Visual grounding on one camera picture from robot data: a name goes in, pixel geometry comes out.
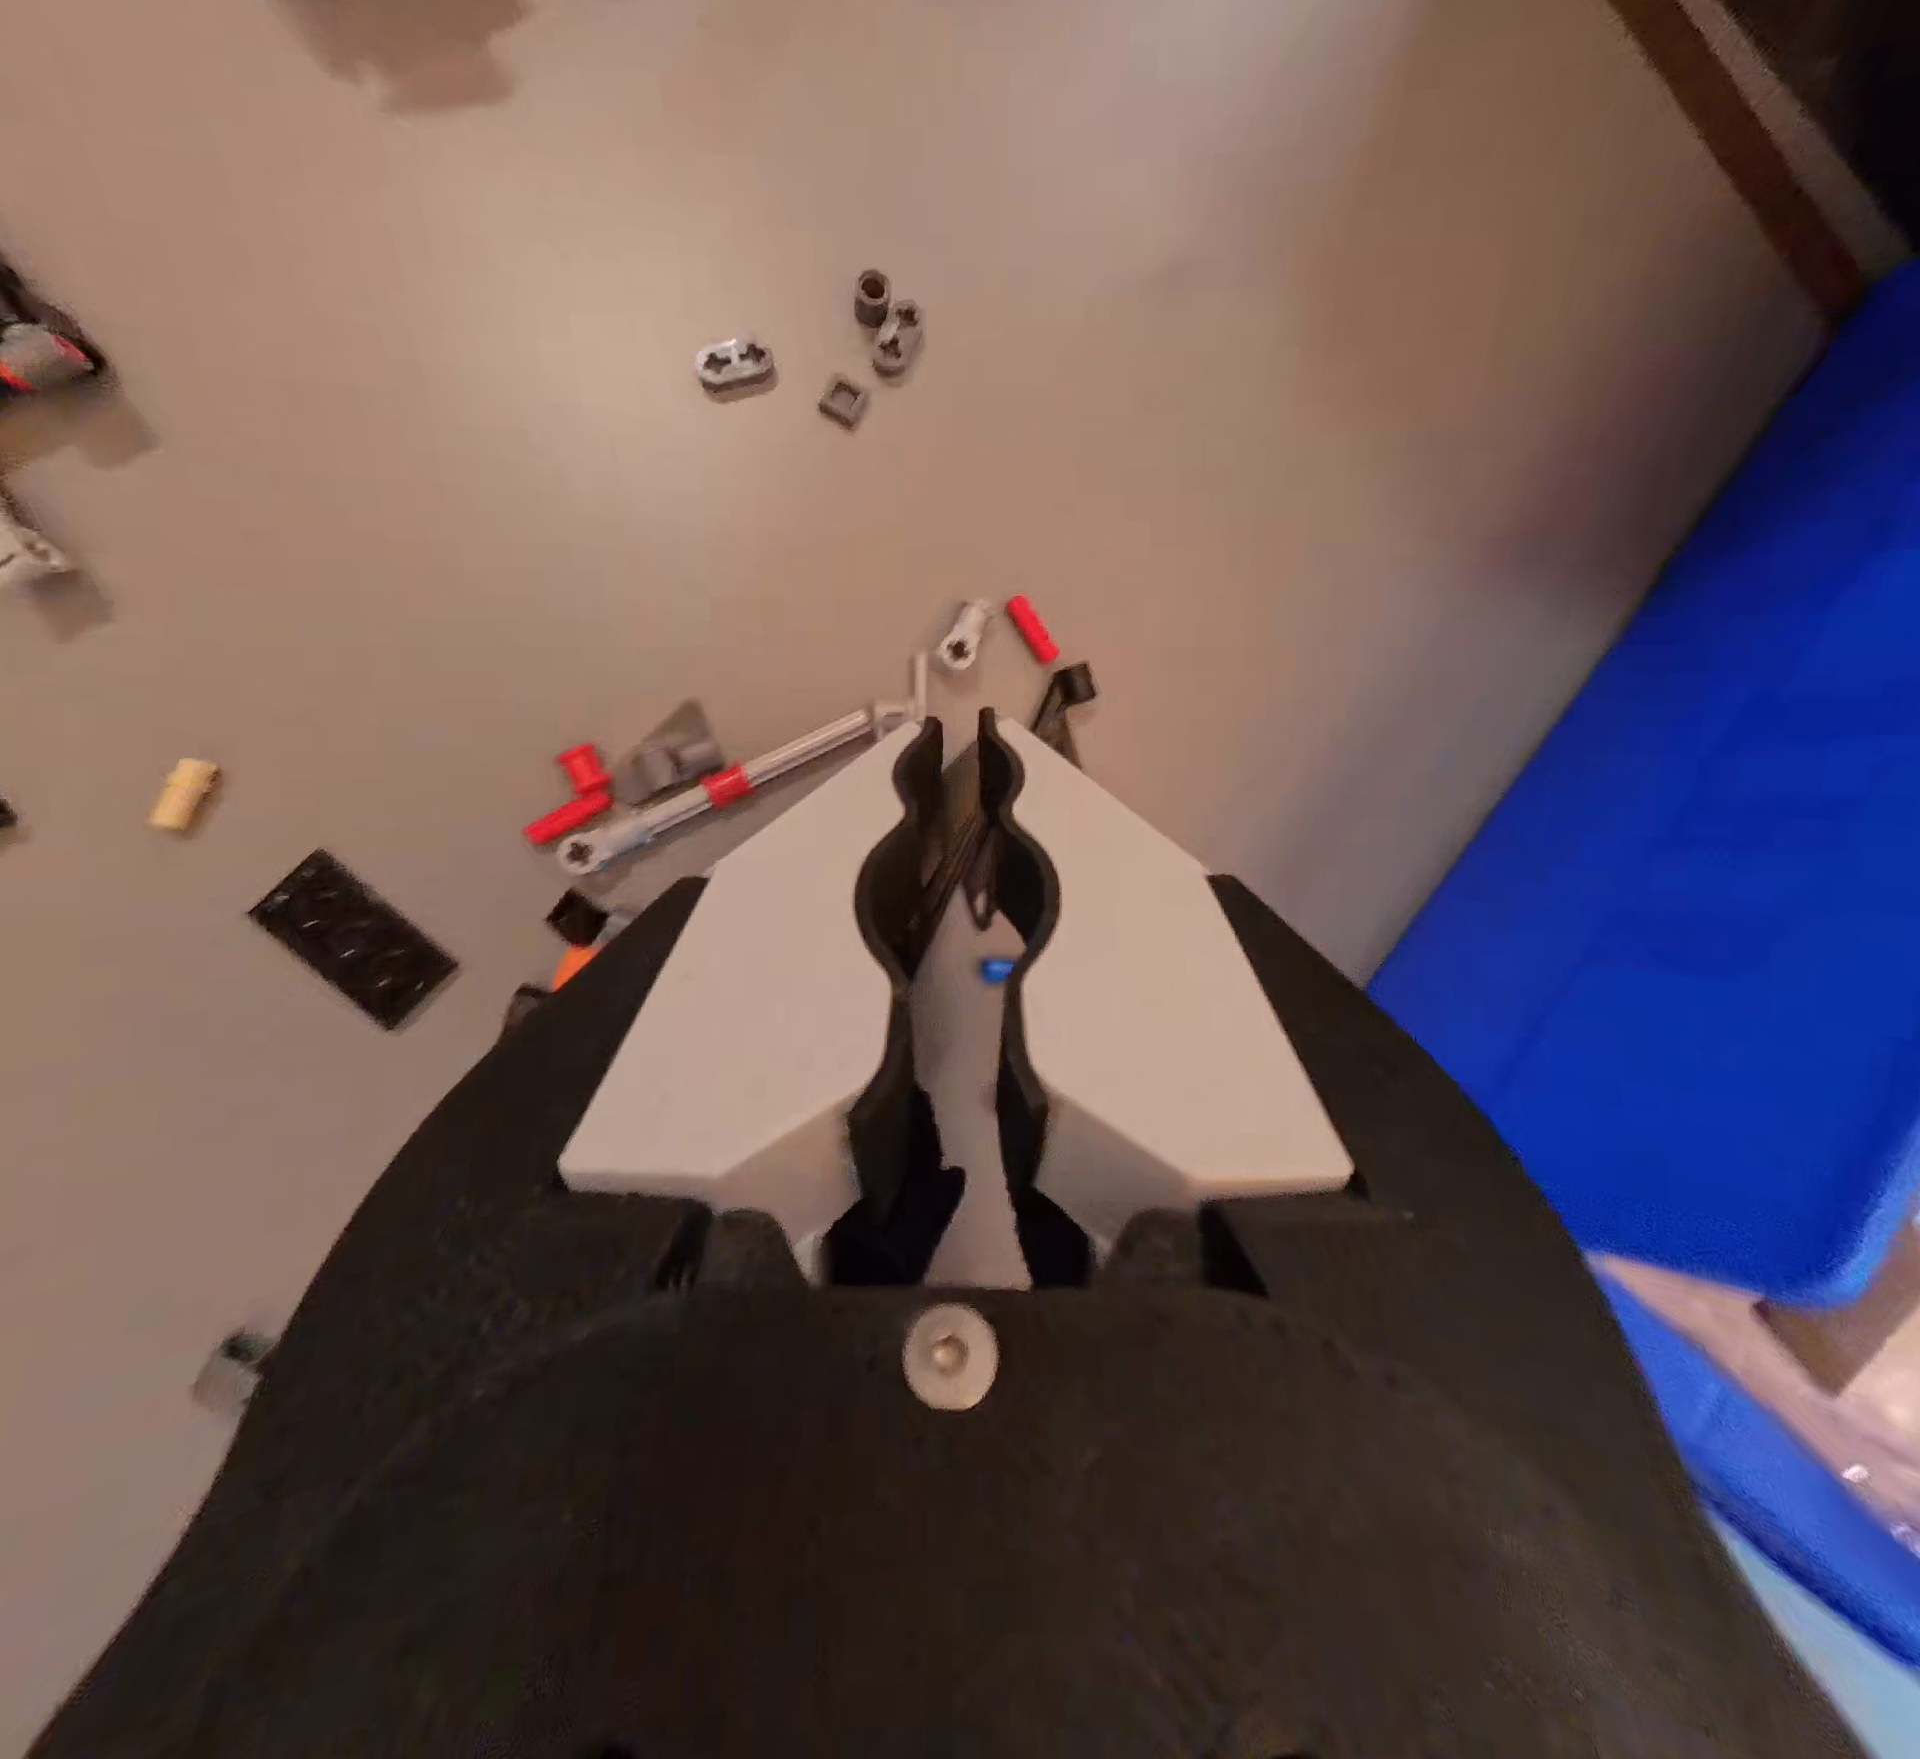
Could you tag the black grey lego subassembly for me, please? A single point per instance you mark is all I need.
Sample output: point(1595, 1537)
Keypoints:
point(46, 358)

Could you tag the blue storage bin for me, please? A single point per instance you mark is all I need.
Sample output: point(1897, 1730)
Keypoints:
point(1725, 891)

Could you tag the black lego plate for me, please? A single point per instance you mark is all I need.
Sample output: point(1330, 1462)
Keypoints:
point(354, 939)

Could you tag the black lego panel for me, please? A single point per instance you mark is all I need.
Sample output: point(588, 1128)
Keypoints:
point(961, 859)

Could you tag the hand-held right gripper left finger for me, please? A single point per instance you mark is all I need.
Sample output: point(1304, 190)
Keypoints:
point(720, 1039)

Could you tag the grey lego connector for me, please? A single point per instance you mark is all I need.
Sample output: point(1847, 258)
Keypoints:
point(846, 403)
point(899, 334)
point(734, 364)
point(233, 1371)

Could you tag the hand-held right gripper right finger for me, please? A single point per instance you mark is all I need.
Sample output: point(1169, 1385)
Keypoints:
point(1185, 1039)

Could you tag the scattered lego pieces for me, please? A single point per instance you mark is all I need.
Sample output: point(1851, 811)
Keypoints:
point(724, 786)

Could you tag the small beige lego piece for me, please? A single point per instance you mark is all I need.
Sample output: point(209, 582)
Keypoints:
point(185, 796)

